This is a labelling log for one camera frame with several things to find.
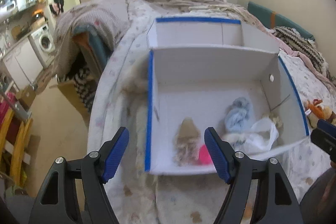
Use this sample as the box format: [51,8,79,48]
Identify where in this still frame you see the pink plush toy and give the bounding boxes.
[198,144,213,165]

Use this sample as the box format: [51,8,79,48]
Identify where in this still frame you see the white washing machine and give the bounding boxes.
[29,23,55,69]

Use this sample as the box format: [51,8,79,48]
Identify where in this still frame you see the brown striped knit blanket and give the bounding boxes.
[272,26,334,81]

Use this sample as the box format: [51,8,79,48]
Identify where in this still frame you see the white tissue paper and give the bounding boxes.
[231,117,280,155]

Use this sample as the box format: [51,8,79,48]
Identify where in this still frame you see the teal headboard cushion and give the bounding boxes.
[247,2,315,40]

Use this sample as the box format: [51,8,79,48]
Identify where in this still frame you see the wooden yellow chair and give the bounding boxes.
[1,109,33,187]

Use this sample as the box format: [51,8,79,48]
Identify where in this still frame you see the white blue cardboard box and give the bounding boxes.
[145,16,309,175]

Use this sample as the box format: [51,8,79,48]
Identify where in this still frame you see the pink blanket edge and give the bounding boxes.
[250,18,335,90]

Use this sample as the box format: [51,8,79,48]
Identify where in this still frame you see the white kitchen cabinet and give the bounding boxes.
[1,38,43,90]

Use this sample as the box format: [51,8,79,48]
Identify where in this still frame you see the light blue plush toy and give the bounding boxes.
[224,97,252,133]

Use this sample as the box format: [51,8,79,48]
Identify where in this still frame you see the beige scrunchie in box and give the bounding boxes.
[174,117,201,166]

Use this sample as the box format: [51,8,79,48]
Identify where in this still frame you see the orange cream plush toy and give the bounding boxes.
[303,99,336,128]

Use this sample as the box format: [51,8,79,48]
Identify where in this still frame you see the cardboard box on floor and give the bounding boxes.
[15,85,36,110]

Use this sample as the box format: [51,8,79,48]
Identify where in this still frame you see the beige floral rumpled quilt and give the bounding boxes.
[53,0,261,76]

